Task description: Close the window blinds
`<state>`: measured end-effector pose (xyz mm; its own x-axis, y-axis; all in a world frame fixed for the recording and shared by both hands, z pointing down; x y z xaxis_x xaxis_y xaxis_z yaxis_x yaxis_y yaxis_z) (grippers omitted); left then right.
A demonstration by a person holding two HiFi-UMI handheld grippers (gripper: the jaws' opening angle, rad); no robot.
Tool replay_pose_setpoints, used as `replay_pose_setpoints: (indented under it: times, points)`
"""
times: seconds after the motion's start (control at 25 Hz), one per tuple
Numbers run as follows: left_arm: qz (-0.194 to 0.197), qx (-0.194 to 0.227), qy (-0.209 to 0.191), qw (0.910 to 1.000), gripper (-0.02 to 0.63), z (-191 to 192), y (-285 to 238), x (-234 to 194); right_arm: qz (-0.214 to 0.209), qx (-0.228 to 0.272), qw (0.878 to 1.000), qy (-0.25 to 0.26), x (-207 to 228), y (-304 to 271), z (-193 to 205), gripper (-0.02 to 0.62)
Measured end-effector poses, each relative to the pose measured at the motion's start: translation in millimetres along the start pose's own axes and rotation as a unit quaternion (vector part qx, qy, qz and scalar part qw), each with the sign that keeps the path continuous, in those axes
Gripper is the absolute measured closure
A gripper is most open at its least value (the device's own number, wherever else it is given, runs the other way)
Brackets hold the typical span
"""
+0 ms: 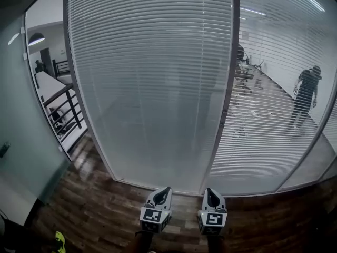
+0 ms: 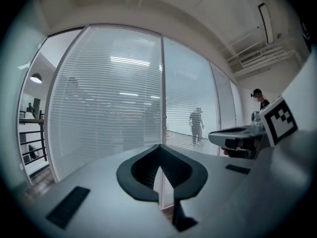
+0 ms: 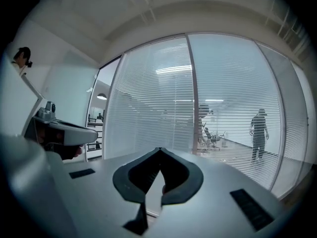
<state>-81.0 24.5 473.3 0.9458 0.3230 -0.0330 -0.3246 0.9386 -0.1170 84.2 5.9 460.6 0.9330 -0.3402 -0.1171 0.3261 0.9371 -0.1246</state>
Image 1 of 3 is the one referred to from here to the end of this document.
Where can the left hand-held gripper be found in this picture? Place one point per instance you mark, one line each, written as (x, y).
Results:
(155, 219)

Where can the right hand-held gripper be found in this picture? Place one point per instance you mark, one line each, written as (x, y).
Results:
(212, 220)

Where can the person's right forearm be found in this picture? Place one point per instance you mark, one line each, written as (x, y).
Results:
(216, 245)

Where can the person's left forearm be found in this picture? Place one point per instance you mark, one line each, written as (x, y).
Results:
(142, 244)

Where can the neon yellow shoe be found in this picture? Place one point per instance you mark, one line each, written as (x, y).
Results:
(59, 242)

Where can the black stair railing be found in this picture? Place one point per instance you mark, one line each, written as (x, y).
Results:
(73, 109)

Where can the black office chair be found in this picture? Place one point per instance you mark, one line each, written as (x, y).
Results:
(56, 117)

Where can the black landing railing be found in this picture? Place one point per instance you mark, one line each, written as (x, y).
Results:
(60, 64)

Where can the frosted glass door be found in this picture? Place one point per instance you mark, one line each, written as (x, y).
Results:
(21, 101)

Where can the dark dome pendant lamp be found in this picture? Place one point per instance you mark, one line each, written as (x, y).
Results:
(36, 37)

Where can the white low wall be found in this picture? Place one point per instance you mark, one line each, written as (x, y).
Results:
(48, 84)

